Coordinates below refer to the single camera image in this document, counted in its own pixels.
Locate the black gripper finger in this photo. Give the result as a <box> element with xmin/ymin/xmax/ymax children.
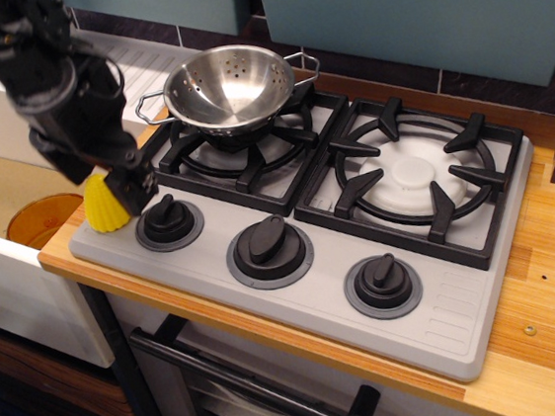
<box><xmin>105</xmin><ymin>164</ymin><xmax>159</xmax><ymax>216</ymax></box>
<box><xmin>29</xmin><ymin>130</ymin><xmax>97</xmax><ymax>186</ymax></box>

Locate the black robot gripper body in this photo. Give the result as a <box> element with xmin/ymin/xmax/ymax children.
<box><xmin>22</xmin><ymin>55</ymin><xmax>149</xmax><ymax>172</ymax></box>

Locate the stainless steel colander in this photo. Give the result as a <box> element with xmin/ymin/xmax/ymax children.
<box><xmin>135</xmin><ymin>44</ymin><xmax>321</xmax><ymax>137</ymax></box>

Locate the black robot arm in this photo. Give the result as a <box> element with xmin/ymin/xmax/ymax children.
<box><xmin>0</xmin><ymin>0</ymin><xmax>158</xmax><ymax>216</ymax></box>

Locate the yellow toy corn cob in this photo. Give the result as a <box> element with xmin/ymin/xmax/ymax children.
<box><xmin>83</xmin><ymin>173</ymin><xmax>131</xmax><ymax>233</ymax></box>

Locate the black left stove knob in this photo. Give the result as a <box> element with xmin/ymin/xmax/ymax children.
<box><xmin>135</xmin><ymin>194</ymin><xmax>204</xmax><ymax>253</ymax></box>

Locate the black stove knob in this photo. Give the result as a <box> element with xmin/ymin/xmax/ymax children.
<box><xmin>135</xmin><ymin>194</ymin><xmax>204</xmax><ymax>253</ymax></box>
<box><xmin>344</xmin><ymin>253</ymin><xmax>423</xmax><ymax>320</ymax></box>
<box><xmin>226</xmin><ymin>214</ymin><xmax>315</xmax><ymax>291</ymax></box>

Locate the white toy sink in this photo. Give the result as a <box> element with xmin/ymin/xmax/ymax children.
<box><xmin>0</xmin><ymin>17</ymin><xmax>234</xmax><ymax>381</ymax></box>

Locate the orange plastic cup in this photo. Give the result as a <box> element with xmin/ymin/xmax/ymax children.
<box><xmin>6</xmin><ymin>193</ymin><xmax>83</xmax><ymax>250</ymax></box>

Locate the black left burner grate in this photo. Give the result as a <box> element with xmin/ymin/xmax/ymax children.
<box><xmin>143</xmin><ymin>84</ymin><xmax>348</xmax><ymax>216</ymax></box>

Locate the black burner grate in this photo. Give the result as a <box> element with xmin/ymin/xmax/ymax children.
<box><xmin>294</xmin><ymin>97</ymin><xmax>533</xmax><ymax>271</ymax></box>
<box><xmin>143</xmin><ymin>84</ymin><xmax>348</xmax><ymax>216</ymax></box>

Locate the black middle stove knob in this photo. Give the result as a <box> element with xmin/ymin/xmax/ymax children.
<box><xmin>226</xmin><ymin>214</ymin><xmax>315</xmax><ymax>291</ymax></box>

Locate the grey toy stove top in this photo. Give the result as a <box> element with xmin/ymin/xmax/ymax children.
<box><xmin>60</xmin><ymin>129</ymin><xmax>555</xmax><ymax>416</ymax></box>

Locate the toy oven door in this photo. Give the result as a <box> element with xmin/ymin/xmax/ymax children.
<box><xmin>128</xmin><ymin>315</ymin><xmax>473</xmax><ymax>416</ymax></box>

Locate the black right stove knob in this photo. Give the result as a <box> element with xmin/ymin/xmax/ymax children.
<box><xmin>344</xmin><ymin>253</ymin><xmax>423</xmax><ymax>320</ymax></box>

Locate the black right burner grate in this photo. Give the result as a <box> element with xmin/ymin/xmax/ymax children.
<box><xmin>294</xmin><ymin>97</ymin><xmax>533</xmax><ymax>271</ymax></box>

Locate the brass screw in counter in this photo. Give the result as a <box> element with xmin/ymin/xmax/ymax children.
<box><xmin>523</xmin><ymin>325</ymin><xmax>537</xmax><ymax>337</ymax></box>

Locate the teal left wall cabinet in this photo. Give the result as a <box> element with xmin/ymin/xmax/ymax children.
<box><xmin>63</xmin><ymin>0</ymin><xmax>251</xmax><ymax>36</ymax></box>

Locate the teal wall cabinet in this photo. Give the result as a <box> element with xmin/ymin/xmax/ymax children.
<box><xmin>262</xmin><ymin>0</ymin><xmax>555</xmax><ymax>86</ymax></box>
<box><xmin>63</xmin><ymin>0</ymin><xmax>251</xmax><ymax>36</ymax></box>

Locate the teal right wall cabinet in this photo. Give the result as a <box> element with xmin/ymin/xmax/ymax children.
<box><xmin>262</xmin><ymin>0</ymin><xmax>555</xmax><ymax>86</ymax></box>

